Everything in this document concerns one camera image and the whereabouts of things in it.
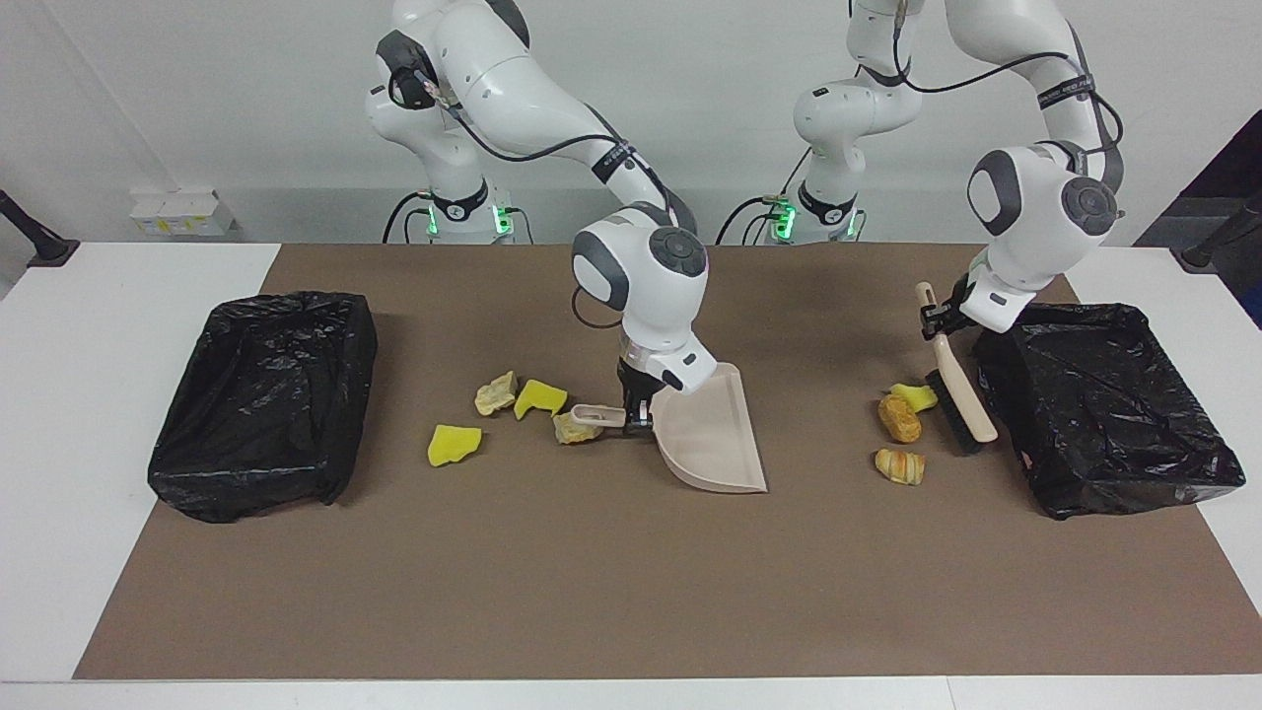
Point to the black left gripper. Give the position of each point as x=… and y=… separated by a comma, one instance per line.
x=961, y=301

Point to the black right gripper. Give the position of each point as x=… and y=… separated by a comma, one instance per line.
x=641, y=387

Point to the beige brush black bristles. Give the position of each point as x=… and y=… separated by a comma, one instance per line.
x=964, y=390

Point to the beige plastic dustpan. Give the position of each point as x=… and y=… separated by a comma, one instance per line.
x=710, y=444

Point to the yellow green sponge piece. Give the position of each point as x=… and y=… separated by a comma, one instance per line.
x=915, y=397

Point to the brown bread roll toy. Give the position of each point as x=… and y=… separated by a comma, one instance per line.
x=899, y=419

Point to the notched yellow sponge piece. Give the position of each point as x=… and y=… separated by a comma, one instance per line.
x=539, y=398

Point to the chunky beige stone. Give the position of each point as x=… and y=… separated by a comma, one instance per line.
x=496, y=393

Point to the striped croissant toy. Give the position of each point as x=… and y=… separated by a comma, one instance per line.
x=900, y=466

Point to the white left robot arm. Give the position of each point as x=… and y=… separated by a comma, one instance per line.
x=1035, y=207

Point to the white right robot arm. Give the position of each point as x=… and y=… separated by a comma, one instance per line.
x=641, y=286

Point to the black bagged bin pink spot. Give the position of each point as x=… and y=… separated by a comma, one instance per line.
x=1094, y=424

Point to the brown paper table mat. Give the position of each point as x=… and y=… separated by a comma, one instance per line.
x=493, y=592

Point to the black stand leg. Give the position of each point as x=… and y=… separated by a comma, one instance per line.
x=35, y=237
x=1223, y=237

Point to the white wall power strip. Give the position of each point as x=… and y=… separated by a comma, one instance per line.
x=182, y=212

